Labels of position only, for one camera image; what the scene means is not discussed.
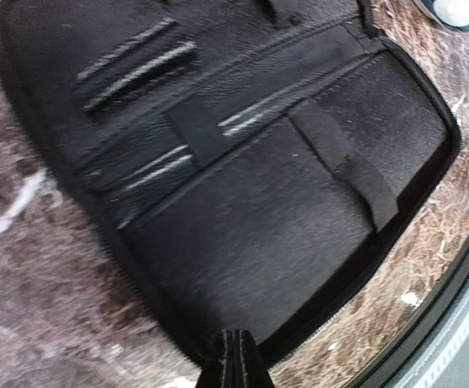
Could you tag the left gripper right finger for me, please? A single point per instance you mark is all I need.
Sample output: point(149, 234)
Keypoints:
point(252, 371)

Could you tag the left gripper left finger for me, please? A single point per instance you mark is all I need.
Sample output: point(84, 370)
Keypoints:
point(218, 370)

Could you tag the black zippered tool case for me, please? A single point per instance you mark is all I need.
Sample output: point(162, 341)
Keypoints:
point(248, 163)

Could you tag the white and teal bowl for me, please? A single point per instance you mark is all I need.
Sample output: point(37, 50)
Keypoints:
point(453, 14)

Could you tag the white slotted cable duct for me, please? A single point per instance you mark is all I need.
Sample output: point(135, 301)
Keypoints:
point(444, 361)

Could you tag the black front rail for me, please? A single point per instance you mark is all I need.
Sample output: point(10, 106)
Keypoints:
point(393, 363)

